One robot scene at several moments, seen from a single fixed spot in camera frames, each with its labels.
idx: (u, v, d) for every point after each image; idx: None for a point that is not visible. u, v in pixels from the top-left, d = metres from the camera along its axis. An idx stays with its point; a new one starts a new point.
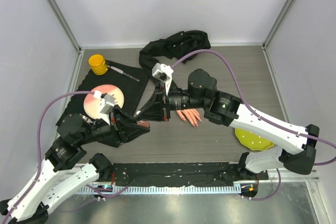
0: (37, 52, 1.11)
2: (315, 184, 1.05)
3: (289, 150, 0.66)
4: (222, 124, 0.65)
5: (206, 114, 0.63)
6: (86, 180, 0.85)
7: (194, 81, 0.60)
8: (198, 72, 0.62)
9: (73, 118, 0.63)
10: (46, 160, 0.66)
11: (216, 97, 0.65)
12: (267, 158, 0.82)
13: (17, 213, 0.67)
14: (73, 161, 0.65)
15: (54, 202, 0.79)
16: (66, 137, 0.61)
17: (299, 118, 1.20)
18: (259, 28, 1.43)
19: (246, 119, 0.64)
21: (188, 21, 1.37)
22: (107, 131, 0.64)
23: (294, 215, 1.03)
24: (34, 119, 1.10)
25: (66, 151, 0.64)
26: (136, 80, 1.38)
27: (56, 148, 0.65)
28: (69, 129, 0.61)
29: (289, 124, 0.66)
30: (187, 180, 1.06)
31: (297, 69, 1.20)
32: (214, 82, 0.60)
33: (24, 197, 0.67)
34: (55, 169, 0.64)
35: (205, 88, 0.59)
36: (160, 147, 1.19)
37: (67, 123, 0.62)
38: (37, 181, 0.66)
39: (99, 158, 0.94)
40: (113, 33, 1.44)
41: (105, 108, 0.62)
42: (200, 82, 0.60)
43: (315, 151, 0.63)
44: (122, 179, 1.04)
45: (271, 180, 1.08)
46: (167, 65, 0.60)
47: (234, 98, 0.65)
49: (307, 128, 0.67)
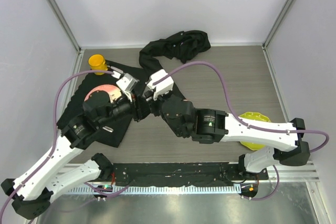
0: (37, 52, 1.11)
2: (315, 184, 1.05)
3: (283, 149, 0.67)
4: (213, 141, 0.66)
5: (195, 137, 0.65)
6: (90, 174, 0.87)
7: (169, 110, 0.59)
8: (171, 99, 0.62)
9: (100, 94, 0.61)
10: (63, 137, 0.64)
11: (198, 115, 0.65)
12: (262, 158, 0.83)
13: (24, 191, 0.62)
14: (90, 139, 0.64)
15: (59, 189, 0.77)
16: (92, 112, 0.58)
17: (299, 118, 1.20)
18: (259, 28, 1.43)
19: (236, 132, 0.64)
21: (188, 21, 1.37)
22: (126, 109, 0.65)
23: (294, 215, 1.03)
24: (34, 119, 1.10)
25: (84, 129, 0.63)
26: (136, 80, 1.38)
27: (74, 125, 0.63)
28: (96, 104, 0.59)
29: (276, 124, 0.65)
30: (187, 180, 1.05)
31: (297, 69, 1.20)
32: (190, 104, 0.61)
33: (35, 174, 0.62)
34: (72, 146, 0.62)
35: (182, 115, 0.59)
36: (160, 147, 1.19)
37: (94, 97, 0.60)
38: (50, 157, 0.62)
39: (101, 157, 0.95)
40: (113, 32, 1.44)
41: (130, 86, 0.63)
42: (175, 110, 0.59)
43: (307, 145, 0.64)
44: (122, 179, 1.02)
45: (270, 180, 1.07)
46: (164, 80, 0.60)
47: (218, 113, 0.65)
49: (292, 121, 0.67)
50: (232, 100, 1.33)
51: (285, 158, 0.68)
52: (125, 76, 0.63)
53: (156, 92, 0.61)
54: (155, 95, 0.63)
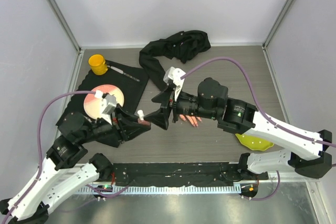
0: (37, 52, 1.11)
2: (315, 184, 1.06)
3: (304, 156, 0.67)
4: (237, 131, 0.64)
5: (220, 124, 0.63)
6: (87, 179, 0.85)
7: (205, 91, 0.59)
8: (209, 81, 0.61)
9: (75, 116, 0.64)
10: (48, 159, 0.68)
11: (229, 105, 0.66)
12: (273, 161, 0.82)
13: (18, 212, 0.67)
14: (74, 159, 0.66)
15: (54, 201, 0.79)
16: (68, 136, 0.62)
17: (299, 118, 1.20)
18: (259, 28, 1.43)
19: (263, 128, 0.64)
21: (188, 21, 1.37)
22: (108, 130, 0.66)
23: (294, 215, 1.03)
24: (34, 119, 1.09)
25: (67, 150, 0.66)
26: (136, 80, 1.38)
27: (58, 147, 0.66)
28: (70, 127, 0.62)
29: (304, 131, 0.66)
30: (186, 180, 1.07)
31: (297, 70, 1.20)
32: (226, 89, 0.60)
33: (25, 195, 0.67)
34: (57, 168, 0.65)
35: (216, 98, 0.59)
36: (160, 146, 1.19)
37: (69, 121, 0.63)
38: (38, 179, 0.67)
39: (99, 158, 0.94)
40: (113, 32, 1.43)
41: (107, 109, 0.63)
42: (211, 93, 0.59)
43: (331, 157, 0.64)
44: (122, 179, 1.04)
45: (271, 180, 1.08)
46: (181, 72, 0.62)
47: (248, 105, 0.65)
49: (320, 133, 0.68)
50: None
51: (303, 166, 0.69)
52: (104, 99, 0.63)
53: (180, 87, 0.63)
54: (175, 93, 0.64)
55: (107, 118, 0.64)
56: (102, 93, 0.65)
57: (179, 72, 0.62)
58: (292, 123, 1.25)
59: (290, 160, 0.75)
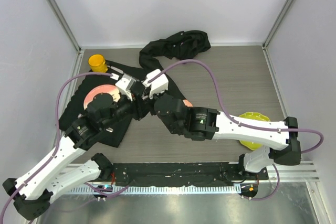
0: (37, 52, 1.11)
2: (315, 184, 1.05)
3: (274, 147, 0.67)
4: (205, 138, 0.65)
5: (186, 134, 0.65)
6: (90, 174, 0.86)
7: (160, 108, 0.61)
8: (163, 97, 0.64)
9: (104, 96, 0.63)
10: (66, 138, 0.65)
11: (191, 114, 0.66)
12: (259, 158, 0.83)
13: (27, 190, 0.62)
14: (93, 139, 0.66)
15: (58, 190, 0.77)
16: (96, 114, 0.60)
17: (299, 118, 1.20)
18: (259, 28, 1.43)
19: (227, 129, 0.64)
21: (188, 21, 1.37)
22: (127, 109, 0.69)
23: (294, 214, 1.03)
24: (34, 118, 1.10)
25: (88, 130, 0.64)
26: (136, 80, 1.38)
27: (78, 126, 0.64)
28: (100, 106, 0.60)
29: (268, 123, 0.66)
30: (187, 180, 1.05)
31: (297, 69, 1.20)
32: (180, 102, 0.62)
33: (38, 173, 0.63)
34: (75, 147, 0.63)
35: (172, 113, 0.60)
36: (160, 146, 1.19)
37: (98, 100, 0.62)
38: (53, 157, 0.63)
39: (101, 157, 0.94)
40: (114, 33, 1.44)
41: (130, 85, 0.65)
42: (166, 107, 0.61)
43: (298, 143, 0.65)
44: (122, 179, 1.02)
45: (270, 180, 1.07)
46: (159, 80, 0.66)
47: (209, 110, 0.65)
49: (285, 120, 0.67)
50: (233, 100, 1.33)
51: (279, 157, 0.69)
52: (124, 77, 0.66)
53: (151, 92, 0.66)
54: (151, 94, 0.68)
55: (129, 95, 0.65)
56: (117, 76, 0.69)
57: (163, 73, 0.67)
58: None
59: (270, 153, 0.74)
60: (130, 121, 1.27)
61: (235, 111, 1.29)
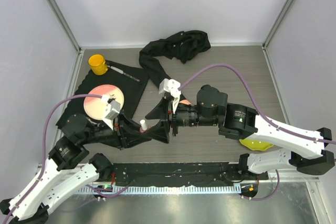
0: (37, 52, 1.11)
2: (315, 184, 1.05)
3: (306, 156, 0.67)
4: (240, 138, 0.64)
5: (221, 131, 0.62)
6: (86, 179, 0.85)
7: (203, 100, 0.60)
8: (207, 89, 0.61)
9: (78, 118, 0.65)
10: (50, 160, 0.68)
11: (229, 110, 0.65)
12: (274, 160, 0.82)
13: (19, 212, 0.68)
14: (76, 160, 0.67)
15: (54, 202, 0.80)
16: (70, 137, 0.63)
17: (299, 118, 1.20)
18: (259, 28, 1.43)
19: (265, 131, 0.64)
21: (188, 21, 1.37)
22: (109, 135, 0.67)
23: (294, 214, 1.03)
24: (35, 119, 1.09)
25: (70, 151, 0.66)
26: (136, 80, 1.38)
27: (60, 148, 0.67)
28: (73, 128, 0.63)
29: (304, 130, 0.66)
30: (187, 180, 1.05)
31: (297, 69, 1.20)
32: (225, 96, 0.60)
33: (27, 195, 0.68)
34: (59, 169, 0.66)
35: (217, 106, 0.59)
36: (161, 146, 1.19)
37: (72, 123, 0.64)
38: (39, 180, 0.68)
39: (99, 158, 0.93)
40: (113, 33, 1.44)
41: (109, 115, 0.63)
42: (210, 100, 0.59)
43: (333, 155, 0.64)
44: (122, 179, 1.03)
45: (271, 180, 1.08)
46: (176, 85, 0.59)
47: (249, 109, 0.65)
49: (320, 131, 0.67)
50: (233, 100, 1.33)
51: (304, 166, 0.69)
52: (109, 105, 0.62)
53: (177, 99, 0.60)
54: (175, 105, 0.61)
55: (109, 124, 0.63)
56: (108, 97, 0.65)
57: (174, 83, 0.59)
58: (292, 123, 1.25)
59: (291, 159, 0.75)
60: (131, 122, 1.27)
61: None
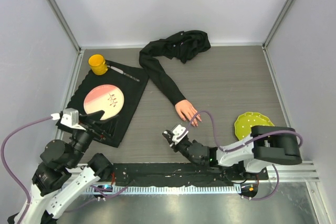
0: (37, 52, 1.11)
2: (315, 184, 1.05)
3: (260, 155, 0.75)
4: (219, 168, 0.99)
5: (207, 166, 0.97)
6: (86, 183, 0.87)
7: (194, 153, 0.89)
8: (195, 144, 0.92)
9: (56, 145, 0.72)
10: (34, 184, 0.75)
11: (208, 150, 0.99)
12: (238, 152, 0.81)
13: None
14: (57, 184, 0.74)
15: (57, 210, 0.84)
16: (49, 163, 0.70)
17: (299, 118, 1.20)
18: (259, 28, 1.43)
19: (220, 158, 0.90)
21: (188, 21, 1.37)
22: (86, 139, 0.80)
23: (294, 214, 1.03)
24: (34, 119, 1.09)
25: (50, 176, 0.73)
26: (136, 80, 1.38)
27: (40, 174, 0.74)
28: (51, 156, 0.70)
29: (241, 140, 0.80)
30: (187, 180, 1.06)
31: (297, 69, 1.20)
32: (207, 149, 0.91)
33: (24, 216, 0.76)
34: (42, 193, 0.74)
35: (203, 156, 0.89)
36: (161, 147, 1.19)
37: (50, 149, 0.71)
38: (30, 203, 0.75)
39: (98, 159, 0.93)
40: (114, 33, 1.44)
41: (74, 119, 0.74)
42: (199, 153, 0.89)
43: (261, 148, 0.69)
44: (122, 179, 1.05)
45: (271, 180, 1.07)
46: (182, 130, 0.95)
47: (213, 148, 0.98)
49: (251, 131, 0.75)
50: (233, 100, 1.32)
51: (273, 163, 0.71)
52: (65, 114, 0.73)
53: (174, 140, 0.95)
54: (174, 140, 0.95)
55: (79, 126, 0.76)
56: (56, 114, 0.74)
57: (181, 129, 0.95)
58: (292, 123, 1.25)
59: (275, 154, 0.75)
60: (131, 121, 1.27)
61: (234, 110, 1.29)
